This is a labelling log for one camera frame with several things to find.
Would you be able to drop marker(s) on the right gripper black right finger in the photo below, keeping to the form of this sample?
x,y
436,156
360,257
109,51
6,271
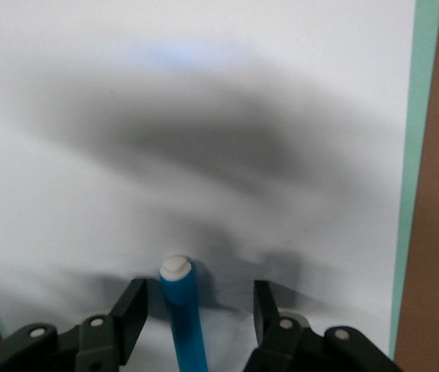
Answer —
x,y
274,341

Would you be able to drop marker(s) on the white paper sheet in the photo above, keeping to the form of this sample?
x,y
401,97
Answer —
x,y
204,58

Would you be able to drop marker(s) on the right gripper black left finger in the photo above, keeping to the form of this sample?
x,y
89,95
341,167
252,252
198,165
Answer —
x,y
118,321

